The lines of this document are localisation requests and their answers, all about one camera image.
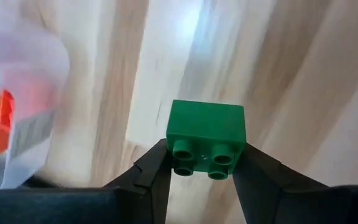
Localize clear plastic bin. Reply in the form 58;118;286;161
0;18;71;190

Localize small green toy block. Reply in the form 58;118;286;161
165;99;247;181

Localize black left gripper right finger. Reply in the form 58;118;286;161
232;142;332;224

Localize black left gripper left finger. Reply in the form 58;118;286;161
76;139;174;224

